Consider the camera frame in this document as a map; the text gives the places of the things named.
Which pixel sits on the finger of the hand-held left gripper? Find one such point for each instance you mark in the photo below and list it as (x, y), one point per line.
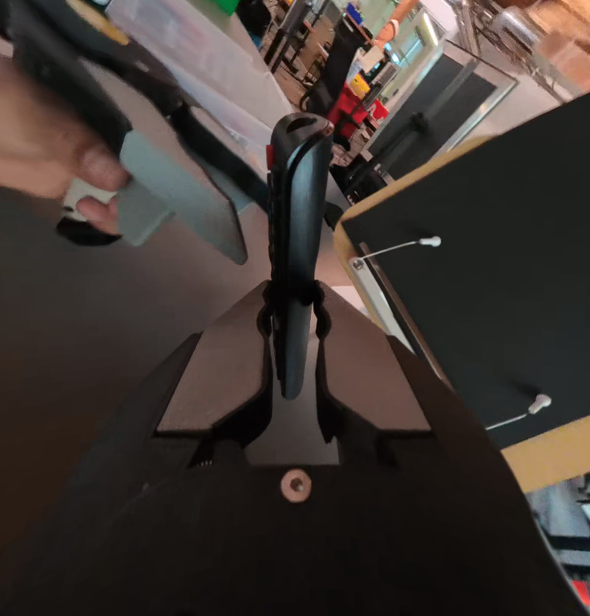
(138, 219)
(189, 202)

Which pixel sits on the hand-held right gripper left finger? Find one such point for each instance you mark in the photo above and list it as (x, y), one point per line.
(213, 380)

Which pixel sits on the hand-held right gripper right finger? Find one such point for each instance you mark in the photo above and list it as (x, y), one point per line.
(367, 380)

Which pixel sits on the black remote control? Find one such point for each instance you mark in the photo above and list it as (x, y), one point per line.
(300, 216)

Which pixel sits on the person's left hand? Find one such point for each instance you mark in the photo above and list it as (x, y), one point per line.
(30, 144)

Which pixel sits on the wooden book stand black panel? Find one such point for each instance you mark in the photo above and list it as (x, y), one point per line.
(468, 288)

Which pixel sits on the red storage bin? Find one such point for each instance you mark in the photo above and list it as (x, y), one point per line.
(345, 103)

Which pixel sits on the black office chair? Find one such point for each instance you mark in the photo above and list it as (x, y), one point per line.
(340, 57)

